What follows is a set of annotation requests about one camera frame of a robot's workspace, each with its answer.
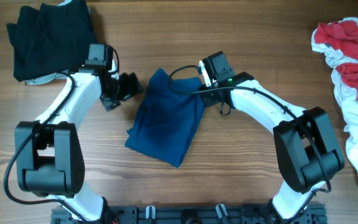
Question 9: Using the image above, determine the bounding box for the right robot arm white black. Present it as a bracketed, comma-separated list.
[198, 52, 345, 223]

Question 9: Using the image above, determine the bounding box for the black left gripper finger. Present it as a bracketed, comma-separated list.
[129, 73, 143, 97]
[117, 73, 132, 101]

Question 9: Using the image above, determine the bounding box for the red and white garment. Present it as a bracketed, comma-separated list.
[311, 17, 358, 174]

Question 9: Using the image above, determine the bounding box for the blue polo shirt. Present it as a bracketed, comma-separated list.
[125, 68, 205, 167]

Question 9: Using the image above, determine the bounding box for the folded dark green garment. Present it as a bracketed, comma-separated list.
[6, 0, 97, 82]

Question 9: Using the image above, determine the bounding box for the folded light grey garment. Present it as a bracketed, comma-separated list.
[25, 73, 67, 85]

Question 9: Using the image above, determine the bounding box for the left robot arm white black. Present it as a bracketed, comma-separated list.
[4, 44, 142, 223]

